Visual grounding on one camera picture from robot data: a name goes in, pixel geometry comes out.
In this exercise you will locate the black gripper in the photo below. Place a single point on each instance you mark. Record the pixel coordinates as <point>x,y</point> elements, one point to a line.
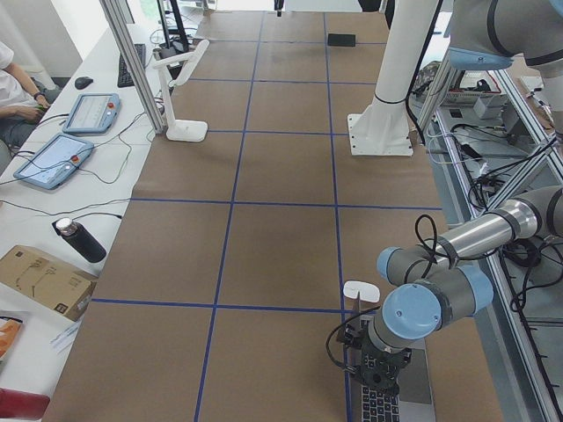
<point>350,338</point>

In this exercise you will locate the grey laptop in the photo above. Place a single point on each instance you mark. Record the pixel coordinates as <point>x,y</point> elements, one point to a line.
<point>414,402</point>

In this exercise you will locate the white computer mouse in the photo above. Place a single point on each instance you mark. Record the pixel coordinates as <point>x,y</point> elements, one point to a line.
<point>361,290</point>

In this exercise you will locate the black mouse pad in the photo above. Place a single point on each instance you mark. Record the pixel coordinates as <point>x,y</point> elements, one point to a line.
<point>341,40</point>

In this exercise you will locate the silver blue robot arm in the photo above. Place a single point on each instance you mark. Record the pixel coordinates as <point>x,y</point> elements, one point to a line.
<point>435,283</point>

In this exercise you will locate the black desk mouse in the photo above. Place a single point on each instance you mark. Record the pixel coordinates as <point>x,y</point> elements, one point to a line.
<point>82,82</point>

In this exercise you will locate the brown cardboard box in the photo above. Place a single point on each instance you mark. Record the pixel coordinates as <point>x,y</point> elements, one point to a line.
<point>48,280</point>

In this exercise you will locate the black water bottle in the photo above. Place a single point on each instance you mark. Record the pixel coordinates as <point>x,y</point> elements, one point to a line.
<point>80,239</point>

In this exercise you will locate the blue teach pendant upper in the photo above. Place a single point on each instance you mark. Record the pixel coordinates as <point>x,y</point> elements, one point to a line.
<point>92,114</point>

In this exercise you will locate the blue teach pendant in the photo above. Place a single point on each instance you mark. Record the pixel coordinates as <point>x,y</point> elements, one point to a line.
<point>55,161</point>
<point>92,114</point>

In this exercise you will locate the blue teach pendant lower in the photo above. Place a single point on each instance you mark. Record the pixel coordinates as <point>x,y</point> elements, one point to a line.
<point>55,161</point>

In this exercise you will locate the seated person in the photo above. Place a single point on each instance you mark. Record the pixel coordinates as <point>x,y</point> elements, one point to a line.
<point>24,101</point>

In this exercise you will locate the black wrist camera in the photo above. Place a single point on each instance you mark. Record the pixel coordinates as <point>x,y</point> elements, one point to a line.
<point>350,336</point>

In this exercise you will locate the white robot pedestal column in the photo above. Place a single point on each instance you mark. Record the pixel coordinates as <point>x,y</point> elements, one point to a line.
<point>383,129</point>

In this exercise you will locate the aluminium frame post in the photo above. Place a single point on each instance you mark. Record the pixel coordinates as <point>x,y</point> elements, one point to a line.
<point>119,27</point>

